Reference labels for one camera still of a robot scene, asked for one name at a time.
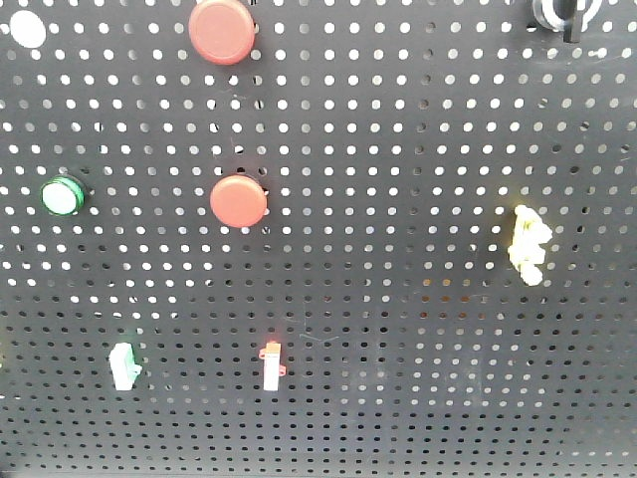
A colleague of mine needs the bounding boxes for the black rotary selector switch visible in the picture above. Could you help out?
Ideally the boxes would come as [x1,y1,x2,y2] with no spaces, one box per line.
[531,0,602,44]

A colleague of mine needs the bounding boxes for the lower red mushroom button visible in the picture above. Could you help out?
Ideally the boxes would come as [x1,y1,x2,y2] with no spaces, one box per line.
[209,174,267,228]

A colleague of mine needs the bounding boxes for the red mushroom button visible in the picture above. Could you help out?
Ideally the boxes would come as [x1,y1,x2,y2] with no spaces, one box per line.
[209,174,267,228]
[188,0,256,65]

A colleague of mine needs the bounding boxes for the upper red mushroom button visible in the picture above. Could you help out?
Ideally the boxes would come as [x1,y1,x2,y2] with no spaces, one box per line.
[188,0,256,65]

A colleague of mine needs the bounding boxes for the green illuminated push button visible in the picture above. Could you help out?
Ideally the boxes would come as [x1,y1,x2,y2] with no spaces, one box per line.
[40,175,88,216]

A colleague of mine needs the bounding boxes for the black perforated pegboard panel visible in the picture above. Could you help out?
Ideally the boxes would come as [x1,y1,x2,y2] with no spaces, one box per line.
[1,1,636,477]

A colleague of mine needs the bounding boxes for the white round panel plug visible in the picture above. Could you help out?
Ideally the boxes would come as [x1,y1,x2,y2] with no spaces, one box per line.
[9,10,47,49]

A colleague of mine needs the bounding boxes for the white red rocker switch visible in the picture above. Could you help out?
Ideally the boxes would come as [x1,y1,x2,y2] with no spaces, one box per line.
[259,342,287,391]

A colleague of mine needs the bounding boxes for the yellow toggle switch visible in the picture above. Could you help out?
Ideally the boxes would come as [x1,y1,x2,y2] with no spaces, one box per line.
[508,204,552,287]

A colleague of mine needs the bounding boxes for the white green rocker switch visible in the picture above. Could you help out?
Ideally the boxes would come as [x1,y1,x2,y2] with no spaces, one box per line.
[108,343,142,391]

